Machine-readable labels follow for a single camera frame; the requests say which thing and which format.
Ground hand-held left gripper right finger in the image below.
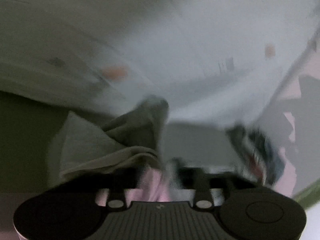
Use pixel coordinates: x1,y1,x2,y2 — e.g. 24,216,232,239
175,169,235,208

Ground grey cotton garment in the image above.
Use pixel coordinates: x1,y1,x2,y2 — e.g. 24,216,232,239
60,97,195,203

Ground folded blue jeans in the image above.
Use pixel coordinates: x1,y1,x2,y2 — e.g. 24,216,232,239
262,132,286,184

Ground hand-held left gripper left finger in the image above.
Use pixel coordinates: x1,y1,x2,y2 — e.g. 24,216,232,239
95,180,140,208

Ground green cloth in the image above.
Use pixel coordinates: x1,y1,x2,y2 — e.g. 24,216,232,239
294,186,320,207

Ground carrot printed pale sheet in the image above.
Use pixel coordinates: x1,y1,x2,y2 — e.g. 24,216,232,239
0,0,320,133

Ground stack of folded clothes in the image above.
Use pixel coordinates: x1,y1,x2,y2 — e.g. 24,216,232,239
226,125,267,184

